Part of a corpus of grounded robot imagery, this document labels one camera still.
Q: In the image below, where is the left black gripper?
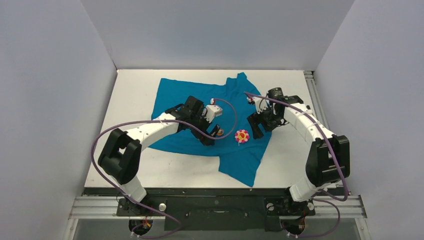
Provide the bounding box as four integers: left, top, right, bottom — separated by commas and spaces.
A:
189, 109, 220, 146

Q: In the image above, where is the blue t-shirt garment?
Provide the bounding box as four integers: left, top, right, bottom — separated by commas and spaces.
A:
150, 72, 272, 187

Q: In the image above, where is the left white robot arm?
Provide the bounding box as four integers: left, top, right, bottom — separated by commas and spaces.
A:
97, 95, 223, 215

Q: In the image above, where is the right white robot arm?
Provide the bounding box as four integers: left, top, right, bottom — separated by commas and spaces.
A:
245, 87, 351, 214

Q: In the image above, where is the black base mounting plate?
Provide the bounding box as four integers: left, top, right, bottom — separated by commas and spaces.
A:
83, 187, 340, 236

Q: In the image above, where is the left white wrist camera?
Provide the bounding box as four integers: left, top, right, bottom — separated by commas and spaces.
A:
204, 104, 223, 122

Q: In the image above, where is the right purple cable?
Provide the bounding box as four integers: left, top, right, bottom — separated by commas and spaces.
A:
244, 91, 350, 239

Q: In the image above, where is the purple cable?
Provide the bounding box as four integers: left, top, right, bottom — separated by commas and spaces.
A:
244, 91, 350, 239
90, 97, 239, 240

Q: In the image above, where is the aluminium side rail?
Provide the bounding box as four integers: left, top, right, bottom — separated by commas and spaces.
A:
303, 70, 329, 128

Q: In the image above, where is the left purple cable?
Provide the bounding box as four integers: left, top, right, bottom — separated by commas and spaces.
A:
90, 97, 239, 240

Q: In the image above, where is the aluminium front rail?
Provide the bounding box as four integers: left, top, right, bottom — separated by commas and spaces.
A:
69, 195, 367, 220

